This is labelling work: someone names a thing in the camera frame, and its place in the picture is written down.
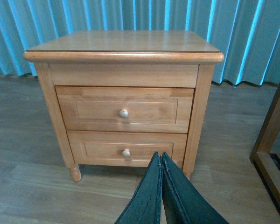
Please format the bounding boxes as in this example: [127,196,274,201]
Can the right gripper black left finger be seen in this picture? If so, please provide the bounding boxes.
[115,152,163,224]

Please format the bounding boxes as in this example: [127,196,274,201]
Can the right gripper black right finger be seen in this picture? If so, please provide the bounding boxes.
[161,152,228,224]

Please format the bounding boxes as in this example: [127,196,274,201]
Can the wooden drawer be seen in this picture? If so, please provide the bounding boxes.
[56,86,194,133]
[67,131,187,167]

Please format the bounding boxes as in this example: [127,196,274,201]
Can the wooden two-drawer nightstand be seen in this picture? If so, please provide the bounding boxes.
[23,30,224,182]

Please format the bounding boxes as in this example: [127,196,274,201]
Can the grey pleated curtain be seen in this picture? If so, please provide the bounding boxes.
[0,0,280,85]

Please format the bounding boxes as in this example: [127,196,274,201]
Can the dark wooden furniture frame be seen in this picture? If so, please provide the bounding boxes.
[250,84,280,209]

